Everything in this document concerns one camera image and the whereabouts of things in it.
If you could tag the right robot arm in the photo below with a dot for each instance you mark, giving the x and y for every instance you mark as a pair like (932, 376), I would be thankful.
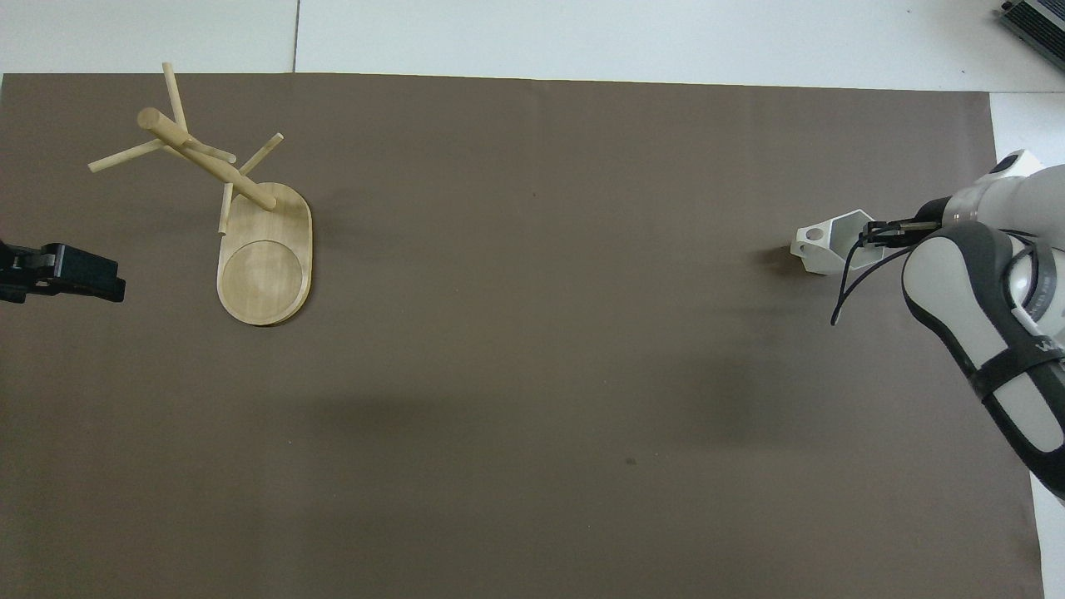
(990, 333)

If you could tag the white hexagonal cup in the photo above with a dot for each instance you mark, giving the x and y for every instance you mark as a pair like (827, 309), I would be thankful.
(822, 249)

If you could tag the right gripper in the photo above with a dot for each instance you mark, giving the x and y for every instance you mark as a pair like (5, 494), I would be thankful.
(935, 211)

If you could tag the dark grey device box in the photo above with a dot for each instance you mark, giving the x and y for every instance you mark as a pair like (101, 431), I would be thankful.
(1038, 22)

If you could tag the wooden cup rack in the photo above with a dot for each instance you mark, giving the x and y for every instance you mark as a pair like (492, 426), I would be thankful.
(265, 268)

